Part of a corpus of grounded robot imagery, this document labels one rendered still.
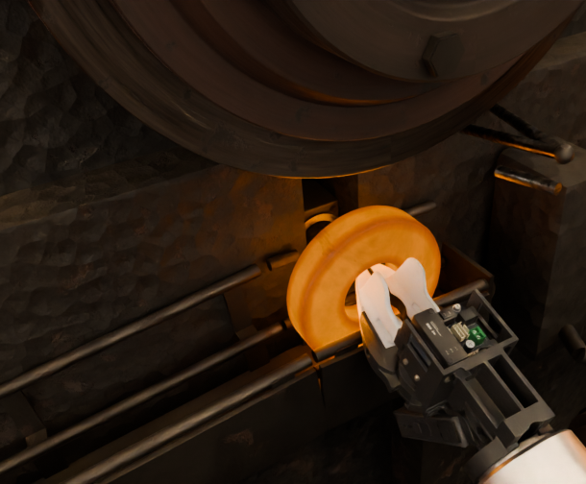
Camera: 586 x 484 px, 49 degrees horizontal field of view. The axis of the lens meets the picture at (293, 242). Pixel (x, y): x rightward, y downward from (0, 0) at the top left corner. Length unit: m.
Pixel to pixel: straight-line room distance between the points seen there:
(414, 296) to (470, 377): 0.10
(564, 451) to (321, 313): 0.22
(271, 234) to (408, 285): 0.13
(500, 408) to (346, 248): 0.18
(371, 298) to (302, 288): 0.06
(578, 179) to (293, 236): 0.28
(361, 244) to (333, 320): 0.08
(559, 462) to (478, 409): 0.06
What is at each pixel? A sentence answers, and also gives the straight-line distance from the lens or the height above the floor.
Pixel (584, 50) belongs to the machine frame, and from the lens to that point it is 0.79.
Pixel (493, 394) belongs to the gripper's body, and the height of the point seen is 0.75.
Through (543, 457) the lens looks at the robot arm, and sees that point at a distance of 0.49.
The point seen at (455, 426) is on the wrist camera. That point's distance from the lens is 0.54.
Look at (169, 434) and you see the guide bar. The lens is 0.56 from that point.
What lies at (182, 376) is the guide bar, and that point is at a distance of 0.61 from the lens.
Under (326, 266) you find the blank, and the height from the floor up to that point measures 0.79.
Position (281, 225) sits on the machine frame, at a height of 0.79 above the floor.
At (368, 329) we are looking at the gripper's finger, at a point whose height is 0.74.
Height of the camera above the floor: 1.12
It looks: 34 degrees down
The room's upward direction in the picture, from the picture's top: 5 degrees counter-clockwise
